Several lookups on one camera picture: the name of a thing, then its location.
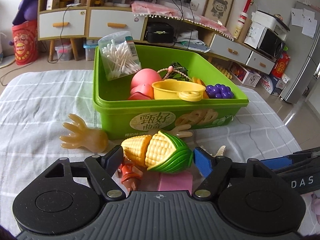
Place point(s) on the red printed bucket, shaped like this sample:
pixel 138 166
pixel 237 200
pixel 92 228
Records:
pixel 25 45

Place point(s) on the purple plush toy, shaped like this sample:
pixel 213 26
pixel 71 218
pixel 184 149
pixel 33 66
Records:
pixel 27 7

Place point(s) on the purple toy grapes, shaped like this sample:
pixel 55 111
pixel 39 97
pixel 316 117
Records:
pixel 218 91

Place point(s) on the yellow toy pot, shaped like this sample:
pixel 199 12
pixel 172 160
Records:
pixel 170 91

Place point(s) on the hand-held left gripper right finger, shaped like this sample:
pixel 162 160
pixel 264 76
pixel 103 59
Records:
pixel 202 161

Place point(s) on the pink flat block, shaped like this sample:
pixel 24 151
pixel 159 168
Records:
pixel 175 182

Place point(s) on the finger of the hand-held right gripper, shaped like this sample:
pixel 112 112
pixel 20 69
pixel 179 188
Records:
pixel 276 162

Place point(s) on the beige starfish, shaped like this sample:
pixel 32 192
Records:
pixel 221 150

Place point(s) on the small clear storage box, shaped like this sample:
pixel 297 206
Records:
pixel 63 52

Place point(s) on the toy corn cob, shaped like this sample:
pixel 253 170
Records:
pixel 160 150

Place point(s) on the blue lidded storage box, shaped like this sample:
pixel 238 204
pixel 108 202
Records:
pixel 89 52

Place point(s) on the orange toy figure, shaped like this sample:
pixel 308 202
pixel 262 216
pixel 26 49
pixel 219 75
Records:
pixel 128 173

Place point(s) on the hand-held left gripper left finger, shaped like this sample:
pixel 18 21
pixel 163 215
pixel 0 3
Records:
pixel 113 158

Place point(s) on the clear cotton swab jar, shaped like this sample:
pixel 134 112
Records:
pixel 117 55

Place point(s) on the green plastic box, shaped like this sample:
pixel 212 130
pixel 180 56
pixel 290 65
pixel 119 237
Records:
pixel 112 120

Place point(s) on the small white carton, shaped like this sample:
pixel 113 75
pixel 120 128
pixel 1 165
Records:
pixel 53 1

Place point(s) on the grey checked tablecloth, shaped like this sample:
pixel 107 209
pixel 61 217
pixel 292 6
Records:
pixel 37 105

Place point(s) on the red printed box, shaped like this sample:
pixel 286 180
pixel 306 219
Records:
pixel 281 66

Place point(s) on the orange plastic toy food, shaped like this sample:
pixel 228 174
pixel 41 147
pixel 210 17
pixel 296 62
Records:
pixel 198 82

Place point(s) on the white printed box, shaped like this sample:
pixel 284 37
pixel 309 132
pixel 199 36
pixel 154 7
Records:
pixel 246 76

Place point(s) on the pink tasselled cloth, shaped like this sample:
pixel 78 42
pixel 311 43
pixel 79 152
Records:
pixel 162 8

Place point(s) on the white appliance black lid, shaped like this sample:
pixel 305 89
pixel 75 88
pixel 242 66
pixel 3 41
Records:
pixel 271 20

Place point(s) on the folded papers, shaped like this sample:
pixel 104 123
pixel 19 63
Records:
pixel 195 42

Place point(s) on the leopard print hair clip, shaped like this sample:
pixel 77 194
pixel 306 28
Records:
pixel 178 65

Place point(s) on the black case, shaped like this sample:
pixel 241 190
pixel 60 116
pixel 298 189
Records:
pixel 160 33

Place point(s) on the beige rubber hand toy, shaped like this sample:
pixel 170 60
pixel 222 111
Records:
pixel 182 131
pixel 90 137

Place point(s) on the black microwave oven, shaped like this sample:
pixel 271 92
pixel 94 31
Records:
pixel 271 43

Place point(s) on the pink rubber squeeze toy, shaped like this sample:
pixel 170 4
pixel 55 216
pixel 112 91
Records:
pixel 145 80

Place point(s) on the framed cartoon drawing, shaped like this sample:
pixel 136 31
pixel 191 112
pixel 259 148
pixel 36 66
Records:
pixel 218 5

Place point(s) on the grey refrigerator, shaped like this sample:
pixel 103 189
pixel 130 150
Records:
pixel 300 62

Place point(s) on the wooden cabinet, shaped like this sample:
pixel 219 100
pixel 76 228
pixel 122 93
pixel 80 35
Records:
pixel 87 22

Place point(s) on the yellow egg tray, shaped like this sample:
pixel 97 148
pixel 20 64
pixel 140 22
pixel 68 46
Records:
pixel 223 71

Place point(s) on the white and red bottle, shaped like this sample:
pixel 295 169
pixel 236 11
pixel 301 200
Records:
pixel 240 25

